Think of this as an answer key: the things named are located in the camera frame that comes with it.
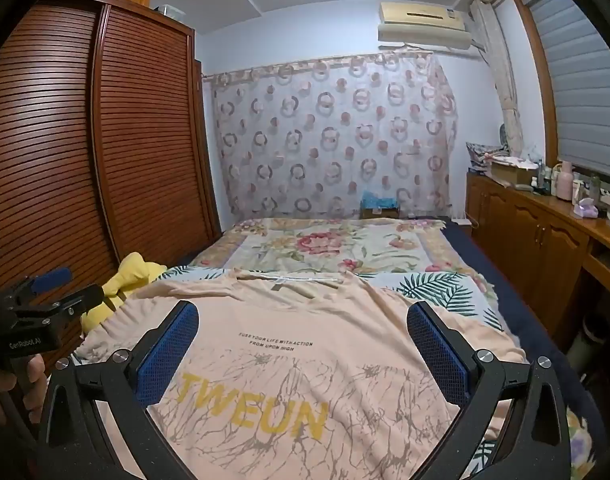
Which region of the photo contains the wooden louvred wardrobe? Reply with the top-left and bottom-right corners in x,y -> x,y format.
0,0 -> 223,376

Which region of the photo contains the wall air conditioner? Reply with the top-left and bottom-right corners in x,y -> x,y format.
376,1 -> 473,51

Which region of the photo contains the grey window blind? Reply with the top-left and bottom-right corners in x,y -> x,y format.
528,0 -> 610,181

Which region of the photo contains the floral blanket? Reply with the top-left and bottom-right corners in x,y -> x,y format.
190,217 -> 467,281

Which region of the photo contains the beige tied curtain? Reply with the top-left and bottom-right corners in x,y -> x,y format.
470,0 -> 525,158

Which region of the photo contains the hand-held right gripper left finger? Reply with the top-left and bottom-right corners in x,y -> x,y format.
37,300 -> 201,480

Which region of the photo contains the peach printed t-shirt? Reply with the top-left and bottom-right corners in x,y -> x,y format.
72,267 -> 530,480

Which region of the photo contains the navy mattress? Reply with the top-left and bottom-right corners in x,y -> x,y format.
442,219 -> 608,461

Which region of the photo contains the person's left hand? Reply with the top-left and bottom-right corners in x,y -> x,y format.
0,354 -> 49,428

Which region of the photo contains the leaf print blanket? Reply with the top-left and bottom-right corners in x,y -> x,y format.
70,264 -> 593,480

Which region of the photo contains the circle pattern curtain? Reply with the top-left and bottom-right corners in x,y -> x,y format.
200,52 -> 460,221

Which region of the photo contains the pink bottle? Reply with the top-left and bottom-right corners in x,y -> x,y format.
555,160 -> 577,201

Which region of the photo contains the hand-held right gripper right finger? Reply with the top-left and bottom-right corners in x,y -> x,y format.
406,301 -> 571,480

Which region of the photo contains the yellow plush toy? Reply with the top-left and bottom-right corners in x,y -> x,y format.
81,252 -> 168,335

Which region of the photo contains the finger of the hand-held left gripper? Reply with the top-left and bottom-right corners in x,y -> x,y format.
55,284 -> 106,313
15,266 -> 74,297

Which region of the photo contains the cardboard box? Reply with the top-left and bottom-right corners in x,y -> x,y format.
490,157 -> 536,186

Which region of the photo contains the box with blue cloth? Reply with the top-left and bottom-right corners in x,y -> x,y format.
360,191 -> 401,220

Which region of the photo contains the wooden side cabinet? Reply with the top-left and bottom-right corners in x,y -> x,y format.
465,170 -> 610,361

